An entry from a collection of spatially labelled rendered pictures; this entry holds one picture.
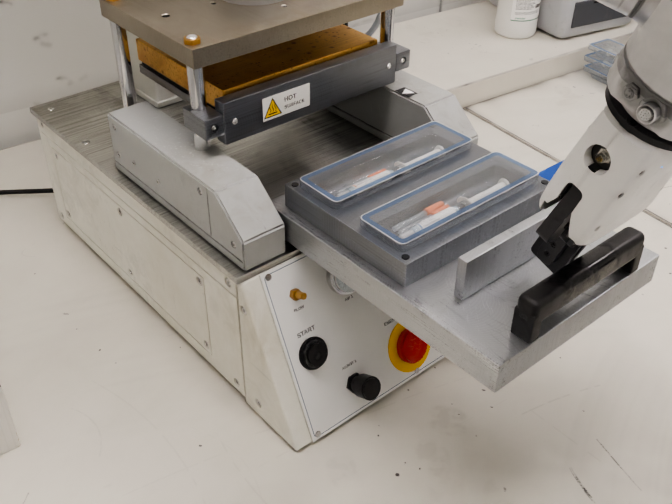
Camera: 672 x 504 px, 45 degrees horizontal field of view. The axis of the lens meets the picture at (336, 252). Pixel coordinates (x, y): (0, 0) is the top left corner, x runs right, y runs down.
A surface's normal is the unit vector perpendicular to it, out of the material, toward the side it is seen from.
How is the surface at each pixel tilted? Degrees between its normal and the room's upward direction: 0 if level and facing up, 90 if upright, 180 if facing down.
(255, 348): 90
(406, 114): 90
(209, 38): 0
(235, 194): 40
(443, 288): 0
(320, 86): 90
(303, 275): 65
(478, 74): 0
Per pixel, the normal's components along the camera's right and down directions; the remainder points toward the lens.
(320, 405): 0.59, 0.07
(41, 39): 0.56, 0.50
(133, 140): -0.76, 0.38
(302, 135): 0.01, -0.81
